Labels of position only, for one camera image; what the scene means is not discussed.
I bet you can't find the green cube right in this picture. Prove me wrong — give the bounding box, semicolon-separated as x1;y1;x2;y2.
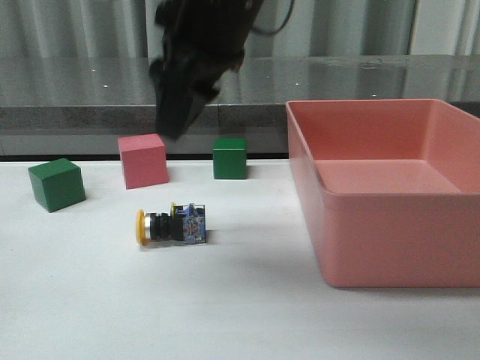
213;138;247;179

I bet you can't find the green cube left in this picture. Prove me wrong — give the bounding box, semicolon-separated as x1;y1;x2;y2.
28;158;86;212

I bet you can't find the green cube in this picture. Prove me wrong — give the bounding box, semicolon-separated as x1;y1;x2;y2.
213;138;247;179
28;158;86;212

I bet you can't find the black cable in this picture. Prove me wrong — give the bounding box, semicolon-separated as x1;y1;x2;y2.
250;0;295;37

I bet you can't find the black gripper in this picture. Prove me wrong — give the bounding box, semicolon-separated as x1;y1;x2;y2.
149;1;263;140

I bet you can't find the pink cube centre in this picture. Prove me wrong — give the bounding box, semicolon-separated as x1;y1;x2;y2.
118;133;169;190

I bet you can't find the yellow push button switch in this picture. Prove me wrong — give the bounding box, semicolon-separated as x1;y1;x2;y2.
135;203;207;246

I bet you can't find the pink plastic bin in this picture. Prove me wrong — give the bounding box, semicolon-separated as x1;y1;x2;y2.
286;99;479;287

